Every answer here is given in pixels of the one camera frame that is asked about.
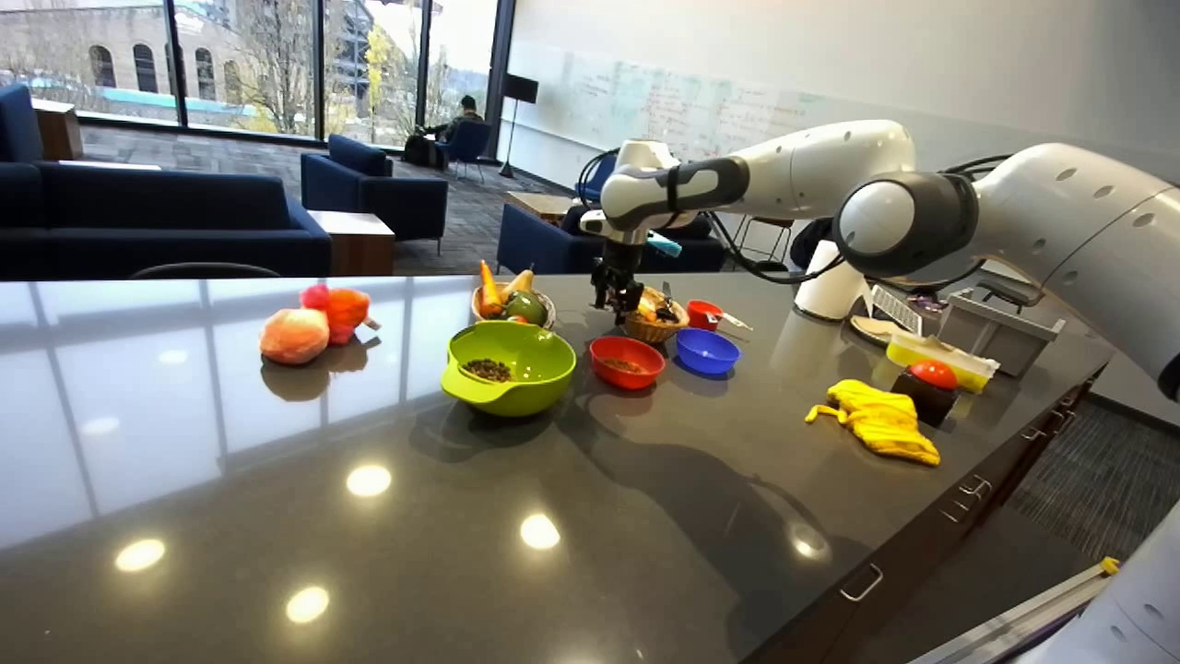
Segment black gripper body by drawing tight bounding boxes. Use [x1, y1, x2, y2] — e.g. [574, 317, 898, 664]
[586, 237, 649, 308]

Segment yellow wicker basket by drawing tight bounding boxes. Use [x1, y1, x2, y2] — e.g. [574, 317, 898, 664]
[619, 282, 694, 345]

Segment orange plastic bowl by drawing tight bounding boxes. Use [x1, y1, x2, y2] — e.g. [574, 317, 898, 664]
[586, 333, 672, 397]

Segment blue plastic bowl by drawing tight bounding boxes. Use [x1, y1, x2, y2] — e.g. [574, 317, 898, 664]
[672, 326, 743, 383]

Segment green plastic bowl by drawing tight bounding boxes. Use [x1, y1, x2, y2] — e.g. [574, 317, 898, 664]
[437, 317, 584, 419]

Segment snack packet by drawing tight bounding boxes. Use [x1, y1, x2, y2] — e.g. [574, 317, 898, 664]
[630, 282, 679, 319]

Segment red measuring cup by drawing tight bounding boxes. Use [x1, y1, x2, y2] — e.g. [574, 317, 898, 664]
[682, 294, 751, 333]

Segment dark blue two-seat sofa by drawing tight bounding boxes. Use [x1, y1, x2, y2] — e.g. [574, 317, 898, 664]
[495, 198, 729, 278]

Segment green toy avocado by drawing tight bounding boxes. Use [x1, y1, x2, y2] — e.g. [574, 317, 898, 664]
[505, 286, 554, 329]

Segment bright blue lounge chair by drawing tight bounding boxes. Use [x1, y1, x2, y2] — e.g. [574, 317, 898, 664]
[571, 146, 624, 206]

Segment low wooden table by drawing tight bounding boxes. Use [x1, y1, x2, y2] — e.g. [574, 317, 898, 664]
[505, 189, 584, 226]

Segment dark food bits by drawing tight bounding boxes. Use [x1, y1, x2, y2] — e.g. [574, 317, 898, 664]
[462, 355, 515, 383]

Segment white paper towel roll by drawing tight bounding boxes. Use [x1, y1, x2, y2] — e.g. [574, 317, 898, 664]
[788, 237, 875, 326]

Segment person seated by window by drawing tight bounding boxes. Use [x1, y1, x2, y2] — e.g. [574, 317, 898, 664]
[437, 91, 495, 162]

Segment white plate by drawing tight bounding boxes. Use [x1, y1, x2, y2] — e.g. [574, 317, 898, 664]
[843, 313, 913, 345]

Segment dark blue armchair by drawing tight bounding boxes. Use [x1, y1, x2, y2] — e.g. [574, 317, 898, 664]
[297, 131, 451, 243]

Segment wooden coffee table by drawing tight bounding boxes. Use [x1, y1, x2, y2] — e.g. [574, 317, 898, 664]
[306, 206, 398, 278]

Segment clear plastic lid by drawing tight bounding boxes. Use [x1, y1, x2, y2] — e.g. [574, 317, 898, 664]
[864, 279, 926, 338]

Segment red plush tomato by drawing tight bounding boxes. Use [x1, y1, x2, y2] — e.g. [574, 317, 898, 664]
[297, 279, 376, 351]

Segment yellow knitted cloth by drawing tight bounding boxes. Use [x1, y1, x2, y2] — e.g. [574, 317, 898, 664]
[805, 377, 945, 469]

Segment peach plush toy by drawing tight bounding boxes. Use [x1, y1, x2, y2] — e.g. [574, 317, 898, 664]
[259, 306, 335, 370]

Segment yellow plastic container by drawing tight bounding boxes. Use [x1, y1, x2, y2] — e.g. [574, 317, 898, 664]
[880, 329, 1004, 397]

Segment grey box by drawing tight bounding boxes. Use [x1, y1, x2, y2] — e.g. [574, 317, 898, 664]
[938, 286, 1067, 378]

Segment long dark blue sofa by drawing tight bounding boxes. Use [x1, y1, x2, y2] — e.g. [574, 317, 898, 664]
[0, 157, 332, 279]

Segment white rod yellow tip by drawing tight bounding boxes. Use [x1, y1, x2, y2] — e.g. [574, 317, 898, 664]
[913, 554, 1126, 664]

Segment wooden cabinet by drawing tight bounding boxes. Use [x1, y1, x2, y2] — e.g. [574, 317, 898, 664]
[30, 99, 84, 157]

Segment white paper sheet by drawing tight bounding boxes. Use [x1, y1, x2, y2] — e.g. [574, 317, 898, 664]
[1017, 507, 1180, 664]

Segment blue high-back chair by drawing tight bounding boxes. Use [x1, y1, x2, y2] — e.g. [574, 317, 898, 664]
[0, 81, 48, 162]

